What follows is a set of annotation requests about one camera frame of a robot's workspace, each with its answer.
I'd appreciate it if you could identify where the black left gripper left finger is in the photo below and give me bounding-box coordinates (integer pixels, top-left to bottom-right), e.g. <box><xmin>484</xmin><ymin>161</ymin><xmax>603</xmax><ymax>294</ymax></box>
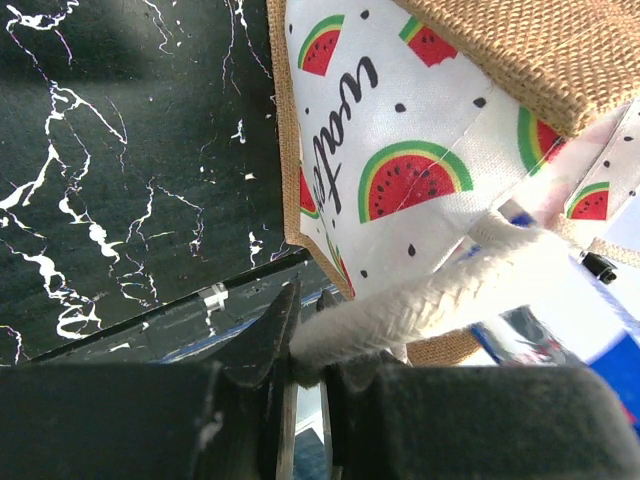
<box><xmin>1</xmin><ymin>281</ymin><xmax>301</xmax><ymax>479</ymax></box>

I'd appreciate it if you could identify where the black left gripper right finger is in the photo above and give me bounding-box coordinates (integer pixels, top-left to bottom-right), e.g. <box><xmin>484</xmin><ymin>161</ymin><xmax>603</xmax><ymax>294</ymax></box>
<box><xmin>324</xmin><ymin>307</ymin><xmax>639</xmax><ymax>479</ymax></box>

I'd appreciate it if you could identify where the watermelon print canvas bag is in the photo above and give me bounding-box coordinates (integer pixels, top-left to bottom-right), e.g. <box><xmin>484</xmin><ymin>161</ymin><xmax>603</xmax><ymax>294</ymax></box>
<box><xmin>267</xmin><ymin>1</ymin><xmax>639</xmax><ymax>379</ymax></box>

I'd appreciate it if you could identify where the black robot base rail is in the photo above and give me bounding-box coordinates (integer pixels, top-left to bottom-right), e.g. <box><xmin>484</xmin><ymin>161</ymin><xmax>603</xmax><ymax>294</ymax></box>
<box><xmin>33</xmin><ymin>249</ymin><xmax>342</xmax><ymax>364</ymax></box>

